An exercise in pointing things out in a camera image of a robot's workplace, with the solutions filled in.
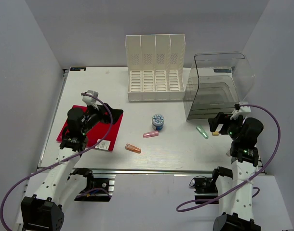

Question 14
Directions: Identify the purple cable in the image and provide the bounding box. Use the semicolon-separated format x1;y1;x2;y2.
175;103;281;212
0;91;114;231

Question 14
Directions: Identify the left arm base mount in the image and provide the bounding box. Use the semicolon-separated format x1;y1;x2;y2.
71;168;115;202

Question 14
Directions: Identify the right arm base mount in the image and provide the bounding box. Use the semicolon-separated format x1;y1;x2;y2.
189;167;233;205

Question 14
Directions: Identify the yellow eraser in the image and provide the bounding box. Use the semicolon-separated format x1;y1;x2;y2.
212;131;219;136

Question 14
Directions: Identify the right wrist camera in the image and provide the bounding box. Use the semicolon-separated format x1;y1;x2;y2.
230;102;251;120

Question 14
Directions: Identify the white file organizer rack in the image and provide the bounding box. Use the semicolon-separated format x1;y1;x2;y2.
125;34;186;103

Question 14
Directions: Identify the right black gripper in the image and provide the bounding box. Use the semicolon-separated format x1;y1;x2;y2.
208;112;246;141

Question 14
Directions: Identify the blue lidded jar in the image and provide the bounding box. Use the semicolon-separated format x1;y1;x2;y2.
152;114;164;130

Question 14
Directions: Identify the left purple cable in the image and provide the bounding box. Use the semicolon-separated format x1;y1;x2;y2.
0;91;114;231

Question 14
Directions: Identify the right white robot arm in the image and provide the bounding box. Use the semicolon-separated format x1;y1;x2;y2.
208;112;264;231

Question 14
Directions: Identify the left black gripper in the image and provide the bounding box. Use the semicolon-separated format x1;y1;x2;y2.
81;102;123;134

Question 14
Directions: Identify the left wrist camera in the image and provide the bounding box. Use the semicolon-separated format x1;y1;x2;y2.
81;90;98;106

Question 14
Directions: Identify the red notebook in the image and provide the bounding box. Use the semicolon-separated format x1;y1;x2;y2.
56;105;123;151

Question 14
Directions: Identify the clear acrylic storage box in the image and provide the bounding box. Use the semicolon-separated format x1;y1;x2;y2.
183;51;255;120

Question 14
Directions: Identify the orange correction tape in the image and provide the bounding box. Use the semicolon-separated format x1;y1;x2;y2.
125;144;141;154

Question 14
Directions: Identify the pink correction tape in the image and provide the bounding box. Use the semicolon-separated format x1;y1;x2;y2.
143;130;159;138

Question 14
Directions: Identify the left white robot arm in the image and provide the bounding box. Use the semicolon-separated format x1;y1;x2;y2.
21;104;123;231

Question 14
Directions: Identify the green correction tape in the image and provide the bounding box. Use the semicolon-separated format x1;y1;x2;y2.
196;126;209;139

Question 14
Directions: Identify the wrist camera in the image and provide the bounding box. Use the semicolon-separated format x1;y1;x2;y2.
81;90;98;106
230;102;251;120

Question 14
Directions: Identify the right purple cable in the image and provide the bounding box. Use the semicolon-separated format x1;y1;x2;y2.
175;103;281;212

